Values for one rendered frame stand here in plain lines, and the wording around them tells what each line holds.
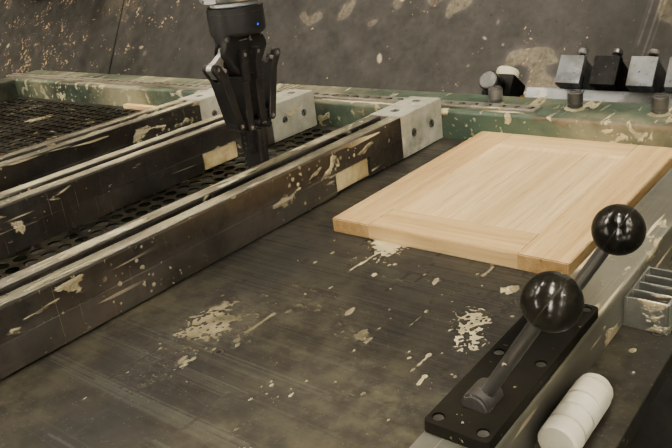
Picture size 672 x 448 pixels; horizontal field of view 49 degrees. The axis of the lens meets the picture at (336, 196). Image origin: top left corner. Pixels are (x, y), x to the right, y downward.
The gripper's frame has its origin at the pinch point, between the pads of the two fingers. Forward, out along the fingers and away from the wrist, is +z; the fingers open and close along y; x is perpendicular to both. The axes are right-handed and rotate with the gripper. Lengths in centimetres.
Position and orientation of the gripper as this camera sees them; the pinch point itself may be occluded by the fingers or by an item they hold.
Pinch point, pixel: (256, 151)
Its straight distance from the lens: 104.9
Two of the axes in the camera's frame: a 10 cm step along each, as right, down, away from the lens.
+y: -6.1, 3.4, -7.2
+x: 7.8, 1.4, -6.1
